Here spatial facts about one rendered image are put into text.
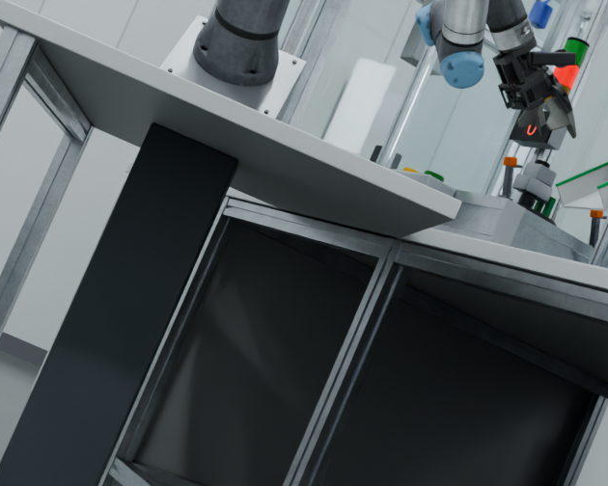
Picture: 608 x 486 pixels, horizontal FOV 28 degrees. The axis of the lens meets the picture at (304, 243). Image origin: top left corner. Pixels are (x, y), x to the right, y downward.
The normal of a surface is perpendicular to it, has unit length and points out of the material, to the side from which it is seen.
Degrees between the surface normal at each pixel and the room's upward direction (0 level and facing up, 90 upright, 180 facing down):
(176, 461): 90
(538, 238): 90
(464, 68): 131
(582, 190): 90
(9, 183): 90
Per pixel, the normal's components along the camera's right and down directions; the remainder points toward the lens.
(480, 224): -0.77, -0.38
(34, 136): 0.07, -0.05
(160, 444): 0.49, 0.15
